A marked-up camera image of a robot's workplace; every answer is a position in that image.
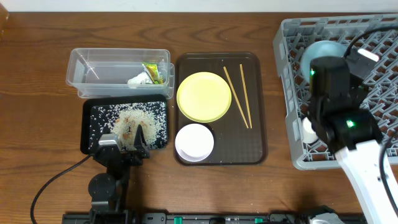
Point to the clear plastic bin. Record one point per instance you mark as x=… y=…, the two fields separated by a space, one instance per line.
x=104 y=72

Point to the white bowl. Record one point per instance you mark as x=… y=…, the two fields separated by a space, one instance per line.
x=194 y=142

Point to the blue bowl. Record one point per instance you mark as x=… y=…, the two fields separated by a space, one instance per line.
x=319 y=49

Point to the black plastic tray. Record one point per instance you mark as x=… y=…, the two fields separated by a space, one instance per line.
x=87 y=106

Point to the brown serving tray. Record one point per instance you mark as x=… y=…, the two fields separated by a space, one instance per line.
x=234 y=143

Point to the green yellow wrapper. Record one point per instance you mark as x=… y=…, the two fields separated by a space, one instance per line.
x=152 y=74

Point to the wooden chopstick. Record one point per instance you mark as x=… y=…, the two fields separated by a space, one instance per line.
x=246 y=95
x=235 y=96

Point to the yellow plate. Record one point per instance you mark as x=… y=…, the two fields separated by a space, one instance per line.
x=204 y=97

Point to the grey dishwasher rack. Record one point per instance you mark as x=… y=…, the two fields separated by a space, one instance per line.
x=294 y=36

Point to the white napkin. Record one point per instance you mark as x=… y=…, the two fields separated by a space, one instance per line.
x=142 y=78

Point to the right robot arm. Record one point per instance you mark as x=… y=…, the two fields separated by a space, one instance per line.
x=352 y=135

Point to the rice and food scraps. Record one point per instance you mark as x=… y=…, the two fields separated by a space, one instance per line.
x=123 y=121

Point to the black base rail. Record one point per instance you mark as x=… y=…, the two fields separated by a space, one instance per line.
x=161 y=218

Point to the white cup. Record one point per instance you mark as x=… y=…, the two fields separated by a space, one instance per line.
x=309 y=135

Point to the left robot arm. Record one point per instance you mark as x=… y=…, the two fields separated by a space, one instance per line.
x=108 y=190

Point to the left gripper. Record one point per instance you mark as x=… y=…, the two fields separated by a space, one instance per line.
x=125 y=155

